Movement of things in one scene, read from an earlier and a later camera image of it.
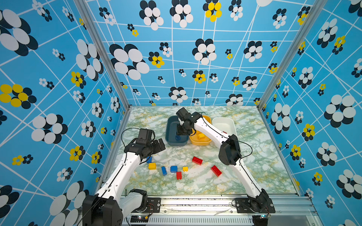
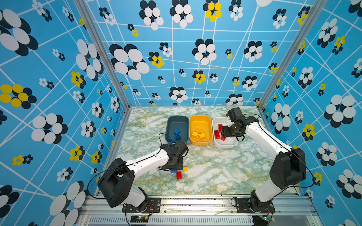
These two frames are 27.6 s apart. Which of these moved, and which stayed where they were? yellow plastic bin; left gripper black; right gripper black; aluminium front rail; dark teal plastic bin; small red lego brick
Moved: right gripper black; left gripper black
Stayed: aluminium front rail; yellow plastic bin; dark teal plastic bin; small red lego brick
